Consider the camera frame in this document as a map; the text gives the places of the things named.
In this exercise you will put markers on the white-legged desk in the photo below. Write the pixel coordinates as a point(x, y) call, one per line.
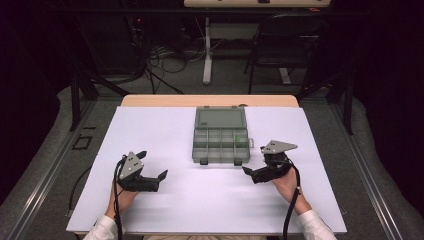
point(208, 50)

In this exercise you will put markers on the person's right hand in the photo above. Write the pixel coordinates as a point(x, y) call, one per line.
point(288, 188)

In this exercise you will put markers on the person's left hand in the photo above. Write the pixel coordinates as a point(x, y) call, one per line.
point(124, 200)

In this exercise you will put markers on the black folding chair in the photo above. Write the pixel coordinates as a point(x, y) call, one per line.
point(286, 40)

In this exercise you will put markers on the aluminium floor rail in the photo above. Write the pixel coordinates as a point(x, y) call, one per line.
point(50, 180)
point(363, 173)

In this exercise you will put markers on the grey plastic compartment box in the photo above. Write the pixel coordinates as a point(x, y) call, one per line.
point(220, 140)

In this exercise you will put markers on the short black tape strip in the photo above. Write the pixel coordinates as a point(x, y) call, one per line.
point(89, 127)

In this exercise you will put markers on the white table board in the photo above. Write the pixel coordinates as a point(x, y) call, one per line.
point(150, 140)

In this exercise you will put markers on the black metal stand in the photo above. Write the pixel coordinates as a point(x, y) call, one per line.
point(75, 100)
point(348, 100)

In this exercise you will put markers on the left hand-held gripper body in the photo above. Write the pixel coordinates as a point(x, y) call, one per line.
point(131, 168)

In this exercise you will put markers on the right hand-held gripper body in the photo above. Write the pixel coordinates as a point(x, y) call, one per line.
point(271, 163)

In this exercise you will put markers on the wooden table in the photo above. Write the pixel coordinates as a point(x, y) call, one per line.
point(166, 100)

